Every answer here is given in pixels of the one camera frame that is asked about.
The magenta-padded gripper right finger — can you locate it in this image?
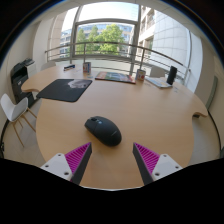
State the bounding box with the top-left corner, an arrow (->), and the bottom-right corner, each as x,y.
132,143 -> 183,186

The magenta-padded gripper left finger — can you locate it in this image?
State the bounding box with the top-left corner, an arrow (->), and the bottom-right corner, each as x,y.
40,142 -> 93,185

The black computer mouse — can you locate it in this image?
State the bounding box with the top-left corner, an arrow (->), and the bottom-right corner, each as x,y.
84,115 -> 123,147

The black printed mouse pad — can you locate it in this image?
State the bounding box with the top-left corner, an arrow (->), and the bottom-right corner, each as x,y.
35,78 -> 93,103

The white chair with wooden legs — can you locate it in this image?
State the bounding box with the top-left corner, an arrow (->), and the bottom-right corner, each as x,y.
0,93 -> 38,148

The light blue booklet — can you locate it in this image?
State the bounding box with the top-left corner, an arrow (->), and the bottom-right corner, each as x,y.
145,76 -> 173,89

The grey-green door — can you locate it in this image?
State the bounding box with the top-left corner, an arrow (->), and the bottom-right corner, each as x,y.
204,75 -> 219,110

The black cylinder speaker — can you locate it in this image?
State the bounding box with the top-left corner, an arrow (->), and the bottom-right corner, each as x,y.
166,65 -> 178,86

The black office printer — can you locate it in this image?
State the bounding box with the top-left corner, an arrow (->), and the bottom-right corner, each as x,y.
9,58 -> 37,108

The black and blue stapler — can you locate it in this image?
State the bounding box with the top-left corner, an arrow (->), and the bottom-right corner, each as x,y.
63,64 -> 76,72

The red and grey magazine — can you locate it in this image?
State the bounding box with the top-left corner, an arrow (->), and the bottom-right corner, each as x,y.
94,71 -> 137,85

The grey metal railing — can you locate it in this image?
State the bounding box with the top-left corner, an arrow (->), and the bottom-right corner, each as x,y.
44,41 -> 192,84

